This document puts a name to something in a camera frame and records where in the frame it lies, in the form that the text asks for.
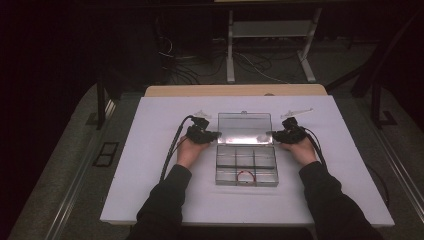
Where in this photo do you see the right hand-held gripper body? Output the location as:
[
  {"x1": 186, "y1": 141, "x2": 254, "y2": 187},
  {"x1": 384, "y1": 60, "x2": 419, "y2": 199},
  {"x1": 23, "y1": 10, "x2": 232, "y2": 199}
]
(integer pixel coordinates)
[{"x1": 277, "y1": 106, "x2": 315, "y2": 145}]

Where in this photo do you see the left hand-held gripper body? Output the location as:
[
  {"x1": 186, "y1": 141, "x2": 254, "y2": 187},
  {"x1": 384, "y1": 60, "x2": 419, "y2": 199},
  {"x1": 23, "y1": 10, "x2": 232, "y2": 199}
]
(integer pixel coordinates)
[{"x1": 184, "y1": 109, "x2": 215, "y2": 145}]

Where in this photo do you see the transparent grey compartment box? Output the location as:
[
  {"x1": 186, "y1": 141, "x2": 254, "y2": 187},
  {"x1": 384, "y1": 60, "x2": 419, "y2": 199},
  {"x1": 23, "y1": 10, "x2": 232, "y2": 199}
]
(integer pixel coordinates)
[{"x1": 214, "y1": 110, "x2": 280, "y2": 187}]

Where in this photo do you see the red rubber band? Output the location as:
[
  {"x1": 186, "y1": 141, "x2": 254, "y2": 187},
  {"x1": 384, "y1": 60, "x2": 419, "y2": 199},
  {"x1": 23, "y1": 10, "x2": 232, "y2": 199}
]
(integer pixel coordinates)
[{"x1": 235, "y1": 170, "x2": 257, "y2": 184}]

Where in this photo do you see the person's right hand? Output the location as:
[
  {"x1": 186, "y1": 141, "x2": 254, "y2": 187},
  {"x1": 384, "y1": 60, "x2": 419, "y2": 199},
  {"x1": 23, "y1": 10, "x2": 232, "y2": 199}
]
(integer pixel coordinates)
[{"x1": 279, "y1": 137, "x2": 319, "y2": 168}]

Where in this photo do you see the person's left hand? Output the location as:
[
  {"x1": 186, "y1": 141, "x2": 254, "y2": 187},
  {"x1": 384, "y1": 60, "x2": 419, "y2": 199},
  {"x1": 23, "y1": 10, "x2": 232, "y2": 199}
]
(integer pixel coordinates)
[{"x1": 175, "y1": 134, "x2": 210, "y2": 170}]

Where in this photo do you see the white metal stand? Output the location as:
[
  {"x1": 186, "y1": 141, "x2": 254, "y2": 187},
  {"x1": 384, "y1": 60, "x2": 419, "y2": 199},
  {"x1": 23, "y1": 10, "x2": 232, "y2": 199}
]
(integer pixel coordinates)
[{"x1": 225, "y1": 7, "x2": 323, "y2": 85}]

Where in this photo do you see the black metal stand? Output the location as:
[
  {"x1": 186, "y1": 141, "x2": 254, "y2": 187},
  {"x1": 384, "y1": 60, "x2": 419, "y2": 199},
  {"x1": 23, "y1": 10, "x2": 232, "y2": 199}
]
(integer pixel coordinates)
[
  {"x1": 370, "y1": 76, "x2": 399, "y2": 130},
  {"x1": 85, "y1": 74, "x2": 116, "y2": 131}
]

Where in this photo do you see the right hand-held gripper black cable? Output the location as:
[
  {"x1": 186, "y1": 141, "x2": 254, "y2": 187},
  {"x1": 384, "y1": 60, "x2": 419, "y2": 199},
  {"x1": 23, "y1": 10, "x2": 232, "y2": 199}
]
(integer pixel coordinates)
[{"x1": 301, "y1": 126, "x2": 330, "y2": 168}]

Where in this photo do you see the hand-held gripper black cable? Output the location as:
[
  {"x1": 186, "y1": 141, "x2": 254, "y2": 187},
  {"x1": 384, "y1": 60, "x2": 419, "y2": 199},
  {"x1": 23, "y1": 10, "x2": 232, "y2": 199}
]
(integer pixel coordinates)
[
  {"x1": 159, "y1": 114, "x2": 195, "y2": 183},
  {"x1": 301, "y1": 126, "x2": 330, "y2": 168}
]

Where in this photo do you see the left hand-held gripper black cable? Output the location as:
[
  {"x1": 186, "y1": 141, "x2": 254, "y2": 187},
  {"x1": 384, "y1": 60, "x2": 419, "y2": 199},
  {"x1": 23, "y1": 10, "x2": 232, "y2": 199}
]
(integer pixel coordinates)
[{"x1": 159, "y1": 114, "x2": 195, "y2": 183}]

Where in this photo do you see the tangle of floor cables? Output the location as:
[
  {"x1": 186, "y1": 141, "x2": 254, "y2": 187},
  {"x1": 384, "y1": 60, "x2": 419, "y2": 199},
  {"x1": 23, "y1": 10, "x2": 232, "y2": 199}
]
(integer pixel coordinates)
[{"x1": 155, "y1": 35, "x2": 292, "y2": 86}]

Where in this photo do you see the thin black cable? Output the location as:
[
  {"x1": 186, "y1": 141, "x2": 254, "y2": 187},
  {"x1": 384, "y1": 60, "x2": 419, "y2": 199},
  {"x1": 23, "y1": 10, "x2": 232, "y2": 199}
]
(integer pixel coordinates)
[{"x1": 365, "y1": 164, "x2": 391, "y2": 208}]

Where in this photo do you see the aluminium floor rail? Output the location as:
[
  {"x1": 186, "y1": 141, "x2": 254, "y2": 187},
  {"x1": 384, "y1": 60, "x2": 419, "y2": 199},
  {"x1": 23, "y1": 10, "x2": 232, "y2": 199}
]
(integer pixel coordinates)
[
  {"x1": 44, "y1": 99, "x2": 117, "y2": 240},
  {"x1": 352, "y1": 99, "x2": 424, "y2": 216}
]

